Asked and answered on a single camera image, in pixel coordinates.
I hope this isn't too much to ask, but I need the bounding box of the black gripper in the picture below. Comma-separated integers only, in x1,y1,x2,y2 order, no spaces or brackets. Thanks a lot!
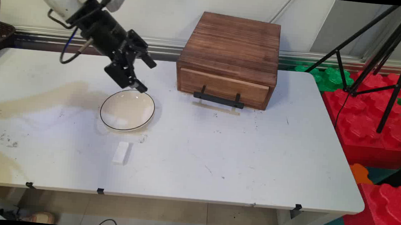
61,0,162,94

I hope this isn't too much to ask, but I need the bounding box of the black drawer handle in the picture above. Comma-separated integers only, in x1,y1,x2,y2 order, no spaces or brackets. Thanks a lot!
192,85,246,110

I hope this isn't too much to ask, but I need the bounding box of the white plate with black rim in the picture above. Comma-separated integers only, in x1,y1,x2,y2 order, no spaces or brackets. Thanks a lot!
98,87,157,134

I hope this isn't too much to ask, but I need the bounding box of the white rectangular cutlery rest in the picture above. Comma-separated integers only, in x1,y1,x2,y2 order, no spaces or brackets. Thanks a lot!
112,141,130,166

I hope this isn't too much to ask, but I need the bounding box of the beige tape strip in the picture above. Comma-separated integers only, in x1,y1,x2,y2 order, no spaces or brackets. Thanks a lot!
191,101,242,116

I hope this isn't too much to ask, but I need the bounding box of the dark wooden drawer cabinet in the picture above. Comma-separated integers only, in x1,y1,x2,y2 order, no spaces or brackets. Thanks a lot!
173,9,283,112

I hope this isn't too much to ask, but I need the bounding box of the beige shoe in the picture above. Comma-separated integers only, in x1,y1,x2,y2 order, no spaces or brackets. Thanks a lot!
19,210,57,225

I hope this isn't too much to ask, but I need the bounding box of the large red foam block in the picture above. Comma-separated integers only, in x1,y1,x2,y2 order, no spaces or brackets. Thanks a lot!
342,180,401,225
316,67,401,170

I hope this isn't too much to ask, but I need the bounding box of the orange foam piece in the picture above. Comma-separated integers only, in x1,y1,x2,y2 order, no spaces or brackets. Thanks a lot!
348,163,375,186

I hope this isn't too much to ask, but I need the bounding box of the aluminium wall rail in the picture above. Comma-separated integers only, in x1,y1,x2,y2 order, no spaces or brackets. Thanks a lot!
12,25,401,80

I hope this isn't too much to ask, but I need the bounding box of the black cable with metal plug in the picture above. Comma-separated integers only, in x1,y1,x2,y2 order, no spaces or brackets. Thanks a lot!
59,26,95,67

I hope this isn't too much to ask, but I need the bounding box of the black camera tripod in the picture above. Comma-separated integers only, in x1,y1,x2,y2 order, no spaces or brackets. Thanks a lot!
300,0,401,135

